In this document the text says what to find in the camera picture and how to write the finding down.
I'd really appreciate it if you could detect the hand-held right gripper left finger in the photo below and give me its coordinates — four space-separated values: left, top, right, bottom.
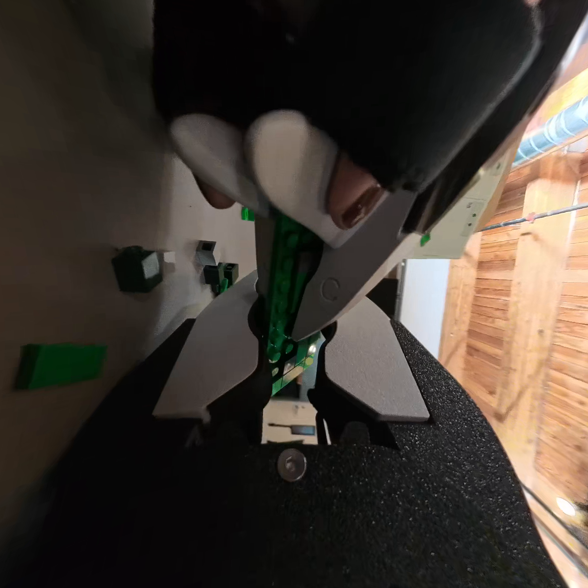
152 270 276 444

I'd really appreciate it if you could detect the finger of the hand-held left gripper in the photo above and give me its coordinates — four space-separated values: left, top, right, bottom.
290 188 418 344
254 213 277 300

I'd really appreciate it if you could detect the small dark green brick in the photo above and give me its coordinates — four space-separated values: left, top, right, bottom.
216 262 240 295

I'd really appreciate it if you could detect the dark green long brick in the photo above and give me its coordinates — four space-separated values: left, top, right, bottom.
111 245 164 294

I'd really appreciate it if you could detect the person's left hand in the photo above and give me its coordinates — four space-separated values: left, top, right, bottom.
197 154 386 231

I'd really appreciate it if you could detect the bright green brick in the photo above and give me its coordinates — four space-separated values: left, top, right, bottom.
15 343 108 391

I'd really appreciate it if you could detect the brick instruction booklet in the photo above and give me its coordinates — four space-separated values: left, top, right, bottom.
404 149 522 261

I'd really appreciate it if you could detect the silver ventilation duct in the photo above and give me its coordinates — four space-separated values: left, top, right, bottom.
511 98 588 169

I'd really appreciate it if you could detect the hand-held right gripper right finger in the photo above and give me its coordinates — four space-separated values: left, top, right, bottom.
306 298 432 448

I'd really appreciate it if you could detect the grey desk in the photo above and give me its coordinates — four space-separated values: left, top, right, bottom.
0 0 276 460

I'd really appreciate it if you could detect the large green brick plate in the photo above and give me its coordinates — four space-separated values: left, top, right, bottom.
263 212 323 399

